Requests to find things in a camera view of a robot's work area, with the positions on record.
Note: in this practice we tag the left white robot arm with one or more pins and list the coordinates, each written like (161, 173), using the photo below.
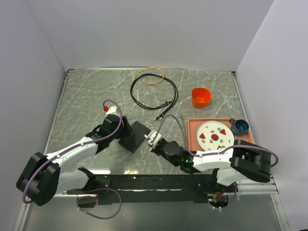
(39, 181)

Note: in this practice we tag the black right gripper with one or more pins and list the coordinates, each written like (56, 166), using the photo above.
(156, 147)

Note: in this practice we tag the orange plastic cup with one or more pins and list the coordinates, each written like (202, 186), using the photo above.
(201, 97)

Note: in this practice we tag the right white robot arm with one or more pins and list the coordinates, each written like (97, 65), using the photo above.
(240, 161)

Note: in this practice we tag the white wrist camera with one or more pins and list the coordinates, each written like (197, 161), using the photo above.
(112, 111)
(154, 137)

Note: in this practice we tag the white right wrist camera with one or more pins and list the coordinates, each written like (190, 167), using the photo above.
(154, 137)

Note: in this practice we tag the pink plastic tray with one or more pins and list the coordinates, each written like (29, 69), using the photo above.
(193, 124)

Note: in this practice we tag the black network switch box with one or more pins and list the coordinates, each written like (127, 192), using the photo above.
(132, 142)

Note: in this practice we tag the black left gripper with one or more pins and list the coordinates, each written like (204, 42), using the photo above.
(126, 130)

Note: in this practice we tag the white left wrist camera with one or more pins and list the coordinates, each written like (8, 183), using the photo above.
(112, 111)

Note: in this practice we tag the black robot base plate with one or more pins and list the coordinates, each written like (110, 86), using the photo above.
(154, 188)

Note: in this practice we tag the white watermelon pattern plate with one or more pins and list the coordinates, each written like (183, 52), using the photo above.
(213, 135)

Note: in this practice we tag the blue ceramic mug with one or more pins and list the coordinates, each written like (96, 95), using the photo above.
(239, 127)

